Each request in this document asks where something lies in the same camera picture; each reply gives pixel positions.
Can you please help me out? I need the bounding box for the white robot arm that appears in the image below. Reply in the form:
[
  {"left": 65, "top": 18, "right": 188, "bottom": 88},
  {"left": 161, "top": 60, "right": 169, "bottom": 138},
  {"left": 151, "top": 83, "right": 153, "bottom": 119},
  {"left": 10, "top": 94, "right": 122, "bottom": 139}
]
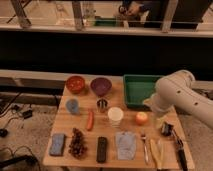
[{"left": 142, "top": 70, "right": 213, "bottom": 129}]

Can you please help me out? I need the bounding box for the small metal cup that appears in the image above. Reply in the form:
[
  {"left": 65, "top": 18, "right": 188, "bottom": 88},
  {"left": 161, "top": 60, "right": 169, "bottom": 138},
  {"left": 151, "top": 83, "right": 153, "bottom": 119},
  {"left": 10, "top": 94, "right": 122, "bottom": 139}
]
[{"left": 97, "top": 98, "right": 108, "bottom": 113}]

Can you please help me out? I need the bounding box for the white paper cup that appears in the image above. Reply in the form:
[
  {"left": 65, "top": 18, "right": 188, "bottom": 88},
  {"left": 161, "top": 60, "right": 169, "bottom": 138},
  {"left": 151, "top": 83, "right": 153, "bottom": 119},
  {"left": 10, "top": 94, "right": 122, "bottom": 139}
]
[{"left": 107, "top": 107, "right": 124, "bottom": 127}]

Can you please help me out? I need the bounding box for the blue plastic cup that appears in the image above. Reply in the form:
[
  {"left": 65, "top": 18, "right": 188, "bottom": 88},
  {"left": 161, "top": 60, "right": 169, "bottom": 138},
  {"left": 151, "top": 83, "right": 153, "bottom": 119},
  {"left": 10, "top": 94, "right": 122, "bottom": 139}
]
[{"left": 65, "top": 99, "right": 79, "bottom": 115}]

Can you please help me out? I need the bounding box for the purple bowl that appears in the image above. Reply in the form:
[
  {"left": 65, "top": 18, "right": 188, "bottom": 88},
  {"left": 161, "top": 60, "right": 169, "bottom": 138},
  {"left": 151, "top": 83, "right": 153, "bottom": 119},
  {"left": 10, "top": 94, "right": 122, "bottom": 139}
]
[{"left": 90, "top": 77, "right": 112, "bottom": 97}]

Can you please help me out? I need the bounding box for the green plastic tray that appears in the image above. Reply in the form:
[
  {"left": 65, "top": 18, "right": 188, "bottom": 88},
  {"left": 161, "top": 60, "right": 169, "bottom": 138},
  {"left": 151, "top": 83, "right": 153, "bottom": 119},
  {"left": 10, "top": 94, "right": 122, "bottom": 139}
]
[{"left": 123, "top": 74, "right": 161, "bottom": 109}]

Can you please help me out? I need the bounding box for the orange bowl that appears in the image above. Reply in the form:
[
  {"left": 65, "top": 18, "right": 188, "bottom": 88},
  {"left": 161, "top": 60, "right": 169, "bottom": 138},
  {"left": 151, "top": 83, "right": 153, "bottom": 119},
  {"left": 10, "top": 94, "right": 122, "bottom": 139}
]
[{"left": 66, "top": 76, "right": 85, "bottom": 94}]

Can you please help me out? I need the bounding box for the orange carrot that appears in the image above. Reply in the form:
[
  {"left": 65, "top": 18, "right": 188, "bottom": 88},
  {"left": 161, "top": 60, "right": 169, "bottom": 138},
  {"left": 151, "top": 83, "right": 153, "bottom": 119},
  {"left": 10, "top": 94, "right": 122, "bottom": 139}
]
[{"left": 86, "top": 110, "right": 94, "bottom": 131}]

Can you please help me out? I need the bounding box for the metal fork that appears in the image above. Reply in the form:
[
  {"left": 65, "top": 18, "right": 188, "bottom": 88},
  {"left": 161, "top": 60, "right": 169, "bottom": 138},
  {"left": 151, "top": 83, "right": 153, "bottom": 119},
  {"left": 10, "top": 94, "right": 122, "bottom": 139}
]
[{"left": 141, "top": 133, "right": 149, "bottom": 165}]

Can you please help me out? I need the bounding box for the light blue cloth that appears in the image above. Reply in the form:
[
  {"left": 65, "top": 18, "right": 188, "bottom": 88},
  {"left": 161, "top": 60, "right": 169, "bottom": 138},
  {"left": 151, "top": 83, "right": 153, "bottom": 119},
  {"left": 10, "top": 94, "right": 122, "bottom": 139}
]
[{"left": 115, "top": 131, "right": 136, "bottom": 160}]

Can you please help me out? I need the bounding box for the green box behind glass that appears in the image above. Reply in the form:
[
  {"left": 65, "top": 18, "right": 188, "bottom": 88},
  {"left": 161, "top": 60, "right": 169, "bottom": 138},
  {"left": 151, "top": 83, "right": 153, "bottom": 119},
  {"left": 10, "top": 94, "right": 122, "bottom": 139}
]
[{"left": 95, "top": 18, "right": 116, "bottom": 27}]

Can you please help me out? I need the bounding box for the dark grape bunch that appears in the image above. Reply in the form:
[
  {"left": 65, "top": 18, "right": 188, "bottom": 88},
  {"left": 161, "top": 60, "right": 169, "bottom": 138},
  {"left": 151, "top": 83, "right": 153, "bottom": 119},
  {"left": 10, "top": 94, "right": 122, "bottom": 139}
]
[{"left": 69, "top": 128, "right": 87, "bottom": 159}]

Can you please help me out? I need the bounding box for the small black clip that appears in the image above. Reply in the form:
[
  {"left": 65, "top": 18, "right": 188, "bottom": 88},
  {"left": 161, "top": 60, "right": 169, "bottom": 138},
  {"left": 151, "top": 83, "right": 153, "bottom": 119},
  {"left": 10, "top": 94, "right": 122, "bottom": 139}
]
[{"left": 161, "top": 122, "right": 173, "bottom": 136}]

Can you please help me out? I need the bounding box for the person behind glass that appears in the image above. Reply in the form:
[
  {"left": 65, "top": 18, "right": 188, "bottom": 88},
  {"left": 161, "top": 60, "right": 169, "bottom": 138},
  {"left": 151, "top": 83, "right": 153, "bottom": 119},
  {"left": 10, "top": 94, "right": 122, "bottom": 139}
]
[{"left": 115, "top": 0, "right": 152, "bottom": 27}]

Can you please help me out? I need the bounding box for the blue sponge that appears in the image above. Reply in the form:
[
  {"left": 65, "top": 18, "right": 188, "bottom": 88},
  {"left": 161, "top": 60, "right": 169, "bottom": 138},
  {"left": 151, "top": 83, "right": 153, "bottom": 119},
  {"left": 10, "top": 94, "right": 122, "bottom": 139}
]
[{"left": 49, "top": 133, "right": 66, "bottom": 156}]

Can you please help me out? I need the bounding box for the black handled tool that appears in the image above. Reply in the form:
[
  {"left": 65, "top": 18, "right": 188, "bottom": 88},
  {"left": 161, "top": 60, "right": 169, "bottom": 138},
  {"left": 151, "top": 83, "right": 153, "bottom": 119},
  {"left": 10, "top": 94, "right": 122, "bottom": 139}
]
[{"left": 172, "top": 129, "right": 188, "bottom": 171}]

